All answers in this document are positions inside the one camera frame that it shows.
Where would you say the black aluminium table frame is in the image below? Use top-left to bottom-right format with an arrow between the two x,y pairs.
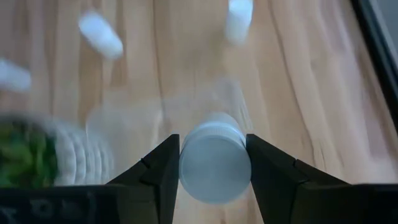
349,0 -> 398,134

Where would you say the white pill bottle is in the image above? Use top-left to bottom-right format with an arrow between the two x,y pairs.
178,111 -> 252,205
225,0 -> 254,44
0,57 -> 32,93
77,11 -> 124,60

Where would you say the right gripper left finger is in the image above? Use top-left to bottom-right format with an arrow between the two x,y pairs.
107,133 -> 181,224

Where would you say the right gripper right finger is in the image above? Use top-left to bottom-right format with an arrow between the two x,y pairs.
245,133 -> 351,224

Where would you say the green artificial succulent plant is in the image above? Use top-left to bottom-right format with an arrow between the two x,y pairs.
0,119 -> 60,189

